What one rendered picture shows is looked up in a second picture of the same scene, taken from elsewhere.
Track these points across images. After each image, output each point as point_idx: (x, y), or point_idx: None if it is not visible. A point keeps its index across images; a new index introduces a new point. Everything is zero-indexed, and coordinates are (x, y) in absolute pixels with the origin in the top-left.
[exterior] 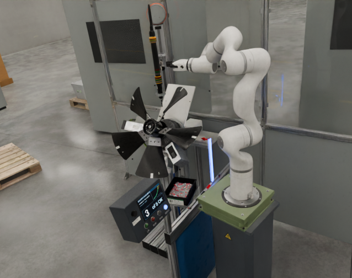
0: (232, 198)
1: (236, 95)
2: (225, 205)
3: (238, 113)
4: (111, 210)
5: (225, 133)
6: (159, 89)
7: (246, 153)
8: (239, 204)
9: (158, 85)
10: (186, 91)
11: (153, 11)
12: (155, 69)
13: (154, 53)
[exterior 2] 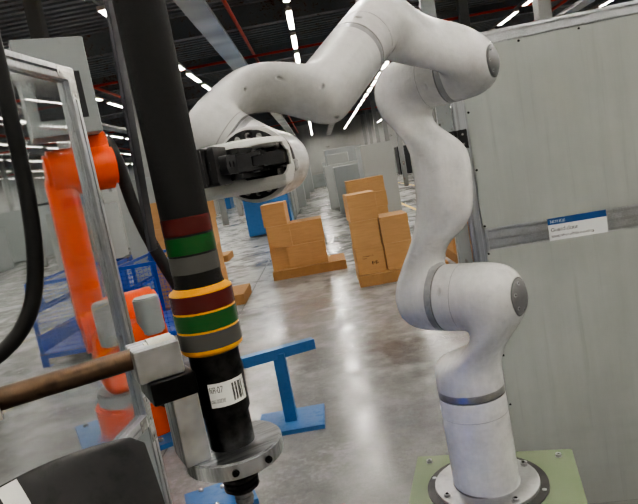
0: (521, 484)
1: (468, 156)
2: (558, 488)
3: (471, 210)
4: None
5: (506, 265)
6: (248, 396)
7: (450, 351)
8: (531, 466)
9: (240, 358)
10: (105, 446)
11: None
12: (209, 212)
13: (178, 64)
